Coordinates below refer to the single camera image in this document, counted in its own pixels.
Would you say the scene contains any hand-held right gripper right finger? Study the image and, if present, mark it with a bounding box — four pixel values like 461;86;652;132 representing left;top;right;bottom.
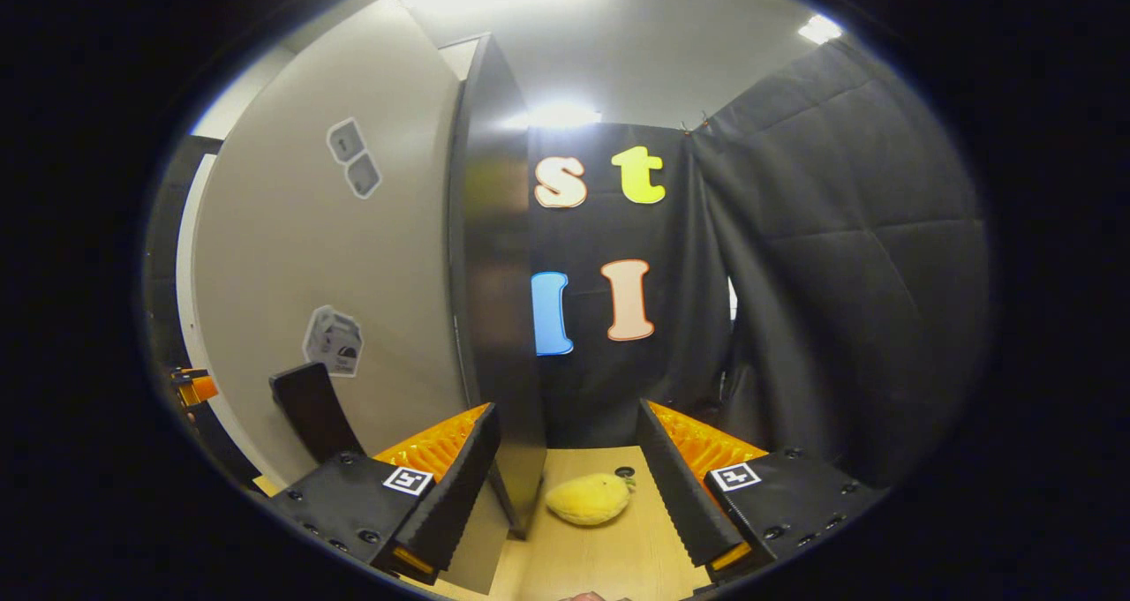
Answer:
637;398;888;584

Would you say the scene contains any white shoe cabinet door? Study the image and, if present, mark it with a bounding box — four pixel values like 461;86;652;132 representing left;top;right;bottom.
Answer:
174;146;266;492
190;0;513;595

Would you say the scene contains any yellow plush toy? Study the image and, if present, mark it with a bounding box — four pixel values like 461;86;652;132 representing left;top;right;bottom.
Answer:
545;466;637;528

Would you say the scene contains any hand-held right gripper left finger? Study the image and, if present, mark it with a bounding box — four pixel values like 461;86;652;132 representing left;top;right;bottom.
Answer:
265;402;502;584

